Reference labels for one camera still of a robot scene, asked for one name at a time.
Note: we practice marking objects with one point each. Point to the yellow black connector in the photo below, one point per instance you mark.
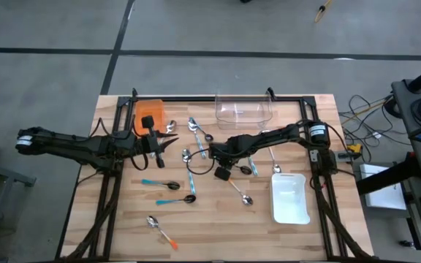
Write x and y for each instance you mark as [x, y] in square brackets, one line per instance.
[353, 149]

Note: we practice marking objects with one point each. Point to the small black floor object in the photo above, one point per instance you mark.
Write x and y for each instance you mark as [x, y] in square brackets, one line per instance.
[406, 243]

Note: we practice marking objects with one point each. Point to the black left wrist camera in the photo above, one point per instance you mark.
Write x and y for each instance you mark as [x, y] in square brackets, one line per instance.
[147, 121]

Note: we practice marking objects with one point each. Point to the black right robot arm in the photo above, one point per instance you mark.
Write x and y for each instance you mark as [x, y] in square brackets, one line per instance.
[276, 133]

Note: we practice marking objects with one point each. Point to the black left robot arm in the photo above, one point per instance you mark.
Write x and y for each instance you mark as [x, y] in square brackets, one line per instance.
[68, 146]

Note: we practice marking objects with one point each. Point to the grey equipment cart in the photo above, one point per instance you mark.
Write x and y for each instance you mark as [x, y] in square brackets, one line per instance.
[402, 109]

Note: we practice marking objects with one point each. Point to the black aluminium table frame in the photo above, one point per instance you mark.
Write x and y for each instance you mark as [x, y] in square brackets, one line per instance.
[188, 98]

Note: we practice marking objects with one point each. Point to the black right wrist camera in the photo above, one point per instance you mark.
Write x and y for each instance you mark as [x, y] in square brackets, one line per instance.
[222, 174]

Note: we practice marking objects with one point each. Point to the orange translucent plastic bin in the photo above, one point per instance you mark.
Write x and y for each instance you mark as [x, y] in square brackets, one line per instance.
[152, 107]

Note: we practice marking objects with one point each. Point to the grey metal table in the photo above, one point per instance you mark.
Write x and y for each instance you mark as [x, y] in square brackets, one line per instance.
[6, 173]

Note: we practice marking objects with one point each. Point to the black frame clamp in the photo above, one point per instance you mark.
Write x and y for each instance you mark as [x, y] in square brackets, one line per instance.
[134, 92]
[270, 92]

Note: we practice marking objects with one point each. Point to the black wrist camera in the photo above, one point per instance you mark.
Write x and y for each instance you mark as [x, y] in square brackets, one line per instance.
[222, 174]
[147, 121]

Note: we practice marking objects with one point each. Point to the clear plastic bin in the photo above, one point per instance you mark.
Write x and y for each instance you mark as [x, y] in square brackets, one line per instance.
[243, 109]

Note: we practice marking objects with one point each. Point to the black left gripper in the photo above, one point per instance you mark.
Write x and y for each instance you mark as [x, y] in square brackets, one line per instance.
[141, 144]

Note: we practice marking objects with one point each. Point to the white plastic bin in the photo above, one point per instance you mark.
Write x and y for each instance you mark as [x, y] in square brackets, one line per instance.
[289, 199]

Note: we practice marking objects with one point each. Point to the white box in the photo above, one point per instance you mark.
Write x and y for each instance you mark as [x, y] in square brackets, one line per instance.
[386, 199]

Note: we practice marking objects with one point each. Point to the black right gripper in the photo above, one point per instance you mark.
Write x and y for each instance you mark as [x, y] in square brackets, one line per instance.
[227, 149]

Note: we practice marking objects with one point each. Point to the grey metal bracket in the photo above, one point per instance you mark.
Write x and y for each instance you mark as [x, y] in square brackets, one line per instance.
[314, 156]

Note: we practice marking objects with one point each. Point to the white power adapter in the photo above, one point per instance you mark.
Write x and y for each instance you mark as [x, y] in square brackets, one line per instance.
[377, 135]

